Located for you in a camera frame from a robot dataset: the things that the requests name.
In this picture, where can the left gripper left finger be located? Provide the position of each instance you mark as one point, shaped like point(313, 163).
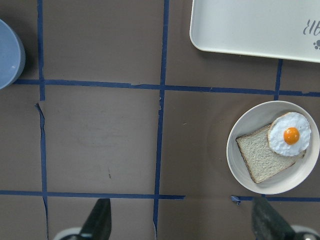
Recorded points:
point(98, 225)

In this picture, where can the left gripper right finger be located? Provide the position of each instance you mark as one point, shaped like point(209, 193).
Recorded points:
point(267, 223)

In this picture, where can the bread slice on plate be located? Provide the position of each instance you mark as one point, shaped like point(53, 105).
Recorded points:
point(261, 162)

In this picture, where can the fried egg toy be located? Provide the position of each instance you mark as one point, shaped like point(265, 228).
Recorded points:
point(289, 135)

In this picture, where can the blue bowl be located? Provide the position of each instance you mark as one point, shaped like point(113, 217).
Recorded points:
point(12, 55)

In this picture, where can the cream bear tray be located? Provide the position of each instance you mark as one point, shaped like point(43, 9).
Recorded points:
point(281, 29)

